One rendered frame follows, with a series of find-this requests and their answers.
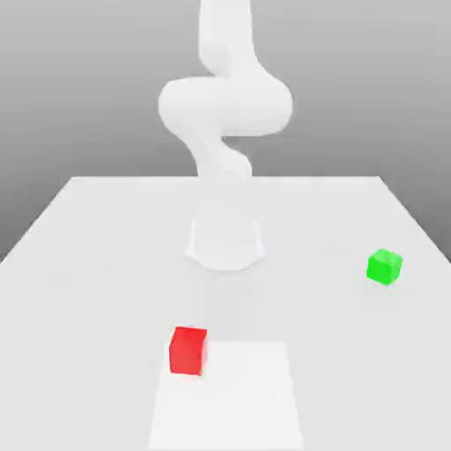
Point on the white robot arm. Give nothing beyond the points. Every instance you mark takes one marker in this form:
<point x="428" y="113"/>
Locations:
<point x="225" y="105"/>

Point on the small red cube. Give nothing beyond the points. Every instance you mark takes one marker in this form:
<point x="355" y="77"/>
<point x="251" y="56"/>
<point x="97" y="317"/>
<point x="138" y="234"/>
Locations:
<point x="186" y="352"/>

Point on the small green cube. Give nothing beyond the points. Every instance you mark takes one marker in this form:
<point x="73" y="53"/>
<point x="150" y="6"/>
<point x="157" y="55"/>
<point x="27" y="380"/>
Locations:
<point x="383" y="267"/>

